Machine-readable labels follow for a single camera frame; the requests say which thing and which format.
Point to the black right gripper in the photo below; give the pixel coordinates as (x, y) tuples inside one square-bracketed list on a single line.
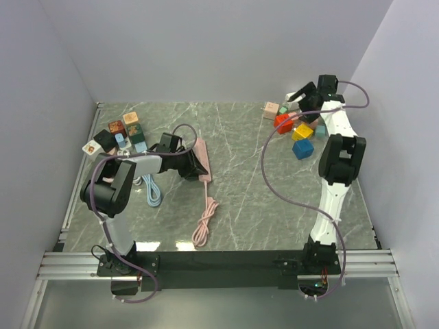
[(309, 90)]

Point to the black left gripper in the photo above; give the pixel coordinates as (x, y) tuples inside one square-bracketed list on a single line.
[(193, 168)]

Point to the pink power strip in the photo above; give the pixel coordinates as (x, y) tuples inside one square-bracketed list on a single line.
[(201, 154)]

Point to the small salmon plug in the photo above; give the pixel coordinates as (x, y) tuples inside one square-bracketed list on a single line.
[(293, 116)]

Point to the red cube plug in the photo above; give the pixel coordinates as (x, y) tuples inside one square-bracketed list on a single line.
[(283, 123)]

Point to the light blue power strip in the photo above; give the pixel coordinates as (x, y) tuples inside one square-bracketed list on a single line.
[(140, 147)]

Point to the dark green cube plug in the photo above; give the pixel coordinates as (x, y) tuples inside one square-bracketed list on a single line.
[(135, 133)]

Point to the beige cube plug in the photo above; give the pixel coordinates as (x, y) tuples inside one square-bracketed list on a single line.
[(130, 118)]

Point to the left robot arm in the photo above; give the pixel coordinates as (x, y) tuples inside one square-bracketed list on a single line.
[(107, 188)]

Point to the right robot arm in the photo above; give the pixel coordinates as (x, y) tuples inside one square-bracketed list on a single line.
[(339, 166)]

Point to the small teal plug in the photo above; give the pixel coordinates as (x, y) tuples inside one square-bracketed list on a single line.
[(320, 131)]

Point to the yellow cube plug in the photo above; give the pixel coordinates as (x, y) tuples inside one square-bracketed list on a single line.
[(302, 131)]

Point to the light pink cube plug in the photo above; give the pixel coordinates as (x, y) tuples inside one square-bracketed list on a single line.
[(270, 110)]

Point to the blue cube plug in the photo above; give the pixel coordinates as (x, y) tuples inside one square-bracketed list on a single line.
[(302, 149)]

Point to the small blue plug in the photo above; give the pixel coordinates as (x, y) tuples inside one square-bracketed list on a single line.
[(120, 139)]

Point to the maroon patterned cube plug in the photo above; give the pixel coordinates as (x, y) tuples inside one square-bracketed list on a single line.
[(117, 127)]

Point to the black cube plug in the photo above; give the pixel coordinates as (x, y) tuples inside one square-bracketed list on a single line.
[(106, 140)]

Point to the white cartoon cube plug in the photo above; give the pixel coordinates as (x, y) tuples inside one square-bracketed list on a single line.
[(92, 147)]

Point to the white power strip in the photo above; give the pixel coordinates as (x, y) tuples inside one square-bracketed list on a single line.
[(128, 144)]

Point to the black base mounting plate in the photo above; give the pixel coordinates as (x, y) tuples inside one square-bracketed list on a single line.
[(211, 270)]

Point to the aluminium rail frame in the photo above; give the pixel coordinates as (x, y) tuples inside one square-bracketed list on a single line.
[(249, 217)]

